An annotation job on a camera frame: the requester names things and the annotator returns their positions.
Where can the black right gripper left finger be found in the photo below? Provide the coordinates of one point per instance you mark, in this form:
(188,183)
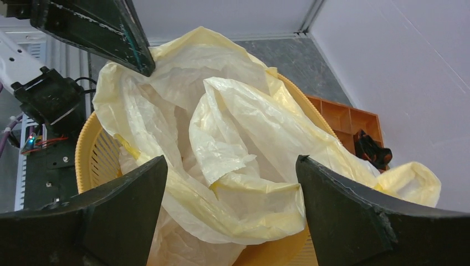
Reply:
(112,224)

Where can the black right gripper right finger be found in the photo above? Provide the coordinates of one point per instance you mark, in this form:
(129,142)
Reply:
(352,224)

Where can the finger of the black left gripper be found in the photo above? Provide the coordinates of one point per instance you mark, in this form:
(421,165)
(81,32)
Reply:
(110,29)

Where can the yellow mesh trash bin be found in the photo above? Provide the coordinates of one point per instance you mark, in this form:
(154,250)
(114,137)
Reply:
(97,162)

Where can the cream plastic trash bag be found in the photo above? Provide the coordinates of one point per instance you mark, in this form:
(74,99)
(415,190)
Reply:
(231,133)

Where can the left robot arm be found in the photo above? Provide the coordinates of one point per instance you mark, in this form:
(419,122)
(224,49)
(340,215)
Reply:
(45,95)

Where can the orange compartment tray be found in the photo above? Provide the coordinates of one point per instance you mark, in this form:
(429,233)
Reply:
(346,121)

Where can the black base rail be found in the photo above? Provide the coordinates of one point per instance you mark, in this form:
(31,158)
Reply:
(46,167)

